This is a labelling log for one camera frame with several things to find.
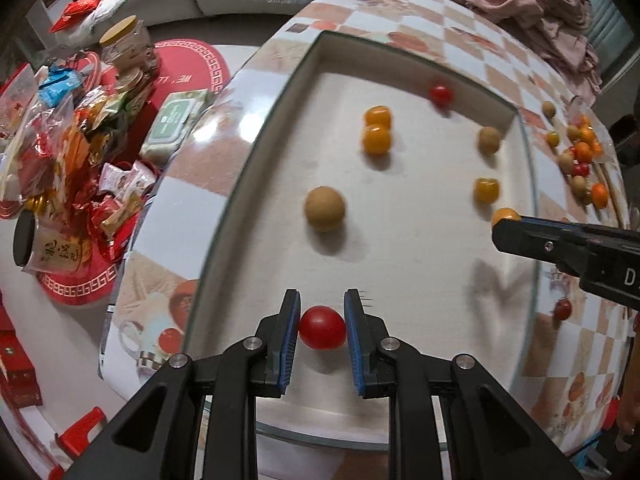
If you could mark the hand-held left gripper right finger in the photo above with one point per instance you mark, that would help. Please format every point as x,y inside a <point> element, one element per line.
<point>354,350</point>

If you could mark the orange tomato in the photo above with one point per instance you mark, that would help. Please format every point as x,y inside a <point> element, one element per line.
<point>486,190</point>
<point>376,140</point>
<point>377,116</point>

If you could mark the glass jar with wooden lid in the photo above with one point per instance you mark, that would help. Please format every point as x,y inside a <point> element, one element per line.
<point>125,45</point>

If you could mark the small mandarin orange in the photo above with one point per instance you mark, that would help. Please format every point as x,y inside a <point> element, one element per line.
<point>599,195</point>
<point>587,135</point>
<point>504,214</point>
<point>583,151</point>
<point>596,147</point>

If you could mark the green wet wipes pack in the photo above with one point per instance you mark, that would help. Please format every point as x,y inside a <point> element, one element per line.
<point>172,122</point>

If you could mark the red gift boxes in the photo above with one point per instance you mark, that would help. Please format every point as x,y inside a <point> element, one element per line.
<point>17,360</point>

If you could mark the red round rug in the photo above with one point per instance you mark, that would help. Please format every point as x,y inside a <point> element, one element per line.
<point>190,65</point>

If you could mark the pile of snack packets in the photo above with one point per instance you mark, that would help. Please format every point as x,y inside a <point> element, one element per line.
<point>60,135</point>

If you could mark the checkered starfish tablecloth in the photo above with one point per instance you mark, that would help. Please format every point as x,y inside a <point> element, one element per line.
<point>200,190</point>

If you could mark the white rectangular tray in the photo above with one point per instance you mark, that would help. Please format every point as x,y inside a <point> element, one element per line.
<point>400,260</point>

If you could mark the pile of mixed fruit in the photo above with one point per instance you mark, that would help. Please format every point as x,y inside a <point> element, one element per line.
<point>576,107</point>

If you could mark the tin with black lid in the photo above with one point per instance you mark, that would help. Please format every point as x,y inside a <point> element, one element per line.
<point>45,247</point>

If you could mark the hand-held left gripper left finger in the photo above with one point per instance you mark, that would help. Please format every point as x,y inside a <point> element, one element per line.
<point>289,350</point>

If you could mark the red cherry tomato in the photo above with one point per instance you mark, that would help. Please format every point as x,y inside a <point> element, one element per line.
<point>562,309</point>
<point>322,327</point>
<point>441,94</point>
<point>580,169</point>

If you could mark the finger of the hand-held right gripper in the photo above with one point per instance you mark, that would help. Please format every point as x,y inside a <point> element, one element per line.
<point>540,245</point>

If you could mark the pink blanket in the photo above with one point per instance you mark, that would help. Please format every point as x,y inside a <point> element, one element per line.
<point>525,5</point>

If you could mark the brown longan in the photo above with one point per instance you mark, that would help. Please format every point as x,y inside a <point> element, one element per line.
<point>325,208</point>
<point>549,108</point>
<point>489,140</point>
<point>566,161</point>
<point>551,138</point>
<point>585,196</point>
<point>578,183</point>

